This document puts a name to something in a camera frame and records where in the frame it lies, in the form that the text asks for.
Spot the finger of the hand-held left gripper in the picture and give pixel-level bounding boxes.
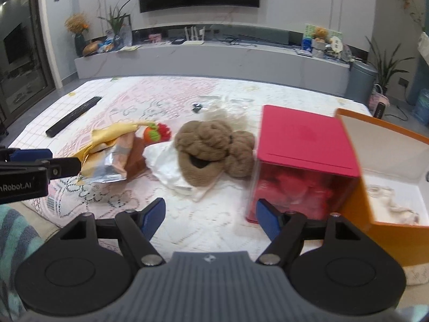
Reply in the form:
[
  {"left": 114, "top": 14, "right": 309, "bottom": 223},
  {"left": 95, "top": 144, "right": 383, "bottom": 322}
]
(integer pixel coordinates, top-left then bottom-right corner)
[
  {"left": 40, "top": 156, "right": 83, "bottom": 179},
  {"left": 0, "top": 148, "right": 53, "bottom": 166}
]

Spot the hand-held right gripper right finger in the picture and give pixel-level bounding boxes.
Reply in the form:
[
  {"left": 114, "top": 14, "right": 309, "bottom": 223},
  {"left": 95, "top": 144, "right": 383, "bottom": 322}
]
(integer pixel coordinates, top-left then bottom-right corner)
[{"left": 255, "top": 199, "right": 365, "bottom": 266}]

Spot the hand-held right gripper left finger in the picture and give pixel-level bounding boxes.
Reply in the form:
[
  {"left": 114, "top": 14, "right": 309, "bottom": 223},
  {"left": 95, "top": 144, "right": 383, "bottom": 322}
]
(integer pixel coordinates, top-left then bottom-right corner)
[{"left": 60, "top": 198, "right": 167, "bottom": 268}]

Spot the white plastic bag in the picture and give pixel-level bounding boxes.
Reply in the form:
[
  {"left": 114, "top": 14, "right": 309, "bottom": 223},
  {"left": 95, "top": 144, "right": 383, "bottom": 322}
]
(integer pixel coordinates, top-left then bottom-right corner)
[{"left": 142, "top": 142, "right": 215, "bottom": 202}]

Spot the brown plush slipper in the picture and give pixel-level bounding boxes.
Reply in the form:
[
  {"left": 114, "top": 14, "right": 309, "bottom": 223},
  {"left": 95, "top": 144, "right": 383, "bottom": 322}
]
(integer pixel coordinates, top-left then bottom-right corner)
[
  {"left": 175, "top": 120, "right": 234, "bottom": 187},
  {"left": 223, "top": 130, "right": 256, "bottom": 178}
]

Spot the red orange crocheted toy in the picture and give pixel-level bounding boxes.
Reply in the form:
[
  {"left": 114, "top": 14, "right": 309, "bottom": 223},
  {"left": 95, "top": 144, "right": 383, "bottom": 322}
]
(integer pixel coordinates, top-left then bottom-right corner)
[{"left": 143, "top": 122, "right": 172, "bottom": 148}]

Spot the orange storage box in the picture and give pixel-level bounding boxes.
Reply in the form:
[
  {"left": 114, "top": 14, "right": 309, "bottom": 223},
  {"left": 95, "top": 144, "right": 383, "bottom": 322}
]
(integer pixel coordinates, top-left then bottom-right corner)
[{"left": 336, "top": 108, "right": 429, "bottom": 269}]

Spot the black remote control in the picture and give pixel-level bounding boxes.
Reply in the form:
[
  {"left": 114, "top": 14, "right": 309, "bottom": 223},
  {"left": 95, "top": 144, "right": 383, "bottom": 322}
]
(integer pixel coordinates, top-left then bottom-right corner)
[{"left": 46, "top": 96, "right": 102, "bottom": 138}]

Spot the teal striped cloth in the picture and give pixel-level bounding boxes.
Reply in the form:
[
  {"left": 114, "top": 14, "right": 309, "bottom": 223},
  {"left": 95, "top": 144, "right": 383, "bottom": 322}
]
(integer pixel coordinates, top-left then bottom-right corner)
[{"left": 0, "top": 204, "right": 44, "bottom": 322}]

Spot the red box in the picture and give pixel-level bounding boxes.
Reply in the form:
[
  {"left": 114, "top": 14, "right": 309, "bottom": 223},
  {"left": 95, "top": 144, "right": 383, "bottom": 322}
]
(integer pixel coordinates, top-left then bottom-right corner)
[{"left": 246, "top": 105, "right": 364, "bottom": 224}]

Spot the clear plastic bag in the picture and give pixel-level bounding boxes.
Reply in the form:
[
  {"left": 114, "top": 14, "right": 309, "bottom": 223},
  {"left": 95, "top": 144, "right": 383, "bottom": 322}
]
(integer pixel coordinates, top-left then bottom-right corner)
[{"left": 201, "top": 94, "right": 253, "bottom": 125}]

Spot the bread loaf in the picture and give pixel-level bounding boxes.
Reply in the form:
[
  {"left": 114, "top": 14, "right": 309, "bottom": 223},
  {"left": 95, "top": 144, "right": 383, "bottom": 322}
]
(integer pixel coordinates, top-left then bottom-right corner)
[{"left": 83, "top": 41, "right": 102, "bottom": 56}]

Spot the vase with dried flowers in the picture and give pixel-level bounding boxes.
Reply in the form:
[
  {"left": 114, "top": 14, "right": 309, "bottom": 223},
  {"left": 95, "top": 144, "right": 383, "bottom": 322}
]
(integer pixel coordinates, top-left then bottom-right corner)
[{"left": 64, "top": 13, "right": 90, "bottom": 57}]

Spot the green potted plant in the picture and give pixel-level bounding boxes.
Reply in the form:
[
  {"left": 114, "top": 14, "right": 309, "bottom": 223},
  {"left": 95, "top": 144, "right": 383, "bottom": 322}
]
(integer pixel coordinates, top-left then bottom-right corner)
[{"left": 98, "top": 0, "right": 133, "bottom": 41}]

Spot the pink space heater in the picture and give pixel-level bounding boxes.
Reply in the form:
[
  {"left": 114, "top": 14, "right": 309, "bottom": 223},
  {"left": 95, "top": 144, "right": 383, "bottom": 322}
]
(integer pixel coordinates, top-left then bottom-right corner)
[{"left": 371, "top": 94, "right": 391, "bottom": 119}]

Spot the grey television cabinet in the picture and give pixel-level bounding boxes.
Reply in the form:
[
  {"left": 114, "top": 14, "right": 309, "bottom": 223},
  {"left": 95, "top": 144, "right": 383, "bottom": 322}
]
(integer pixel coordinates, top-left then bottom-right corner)
[{"left": 74, "top": 23, "right": 351, "bottom": 98}]

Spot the grey trash bin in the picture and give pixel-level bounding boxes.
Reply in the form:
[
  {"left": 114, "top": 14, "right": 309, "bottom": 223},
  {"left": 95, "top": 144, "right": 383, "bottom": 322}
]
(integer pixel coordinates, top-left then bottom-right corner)
[{"left": 345, "top": 61, "right": 379, "bottom": 105}]

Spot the white router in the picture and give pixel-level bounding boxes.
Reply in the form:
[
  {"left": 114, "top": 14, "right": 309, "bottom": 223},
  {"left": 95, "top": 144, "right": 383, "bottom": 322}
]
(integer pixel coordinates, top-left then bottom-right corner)
[{"left": 183, "top": 26, "right": 206, "bottom": 46}]

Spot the blue water bottle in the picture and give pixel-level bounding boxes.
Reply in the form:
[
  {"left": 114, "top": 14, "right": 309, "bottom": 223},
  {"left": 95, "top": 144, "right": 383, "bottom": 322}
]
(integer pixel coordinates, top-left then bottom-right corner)
[{"left": 413, "top": 89, "right": 429, "bottom": 126}]

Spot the tall leafy potted plant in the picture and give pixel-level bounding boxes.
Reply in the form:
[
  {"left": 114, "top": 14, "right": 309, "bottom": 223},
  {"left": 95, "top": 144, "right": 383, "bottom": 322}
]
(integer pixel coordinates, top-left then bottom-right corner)
[{"left": 365, "top": 35, "right": 414, "bottom": 96}]

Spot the brown teddy bear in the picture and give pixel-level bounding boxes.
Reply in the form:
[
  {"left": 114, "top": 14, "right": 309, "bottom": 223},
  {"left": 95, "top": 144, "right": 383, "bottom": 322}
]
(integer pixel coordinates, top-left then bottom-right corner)
[{"left": 312, "top": 27, "right": 331, "bottom": 44}]

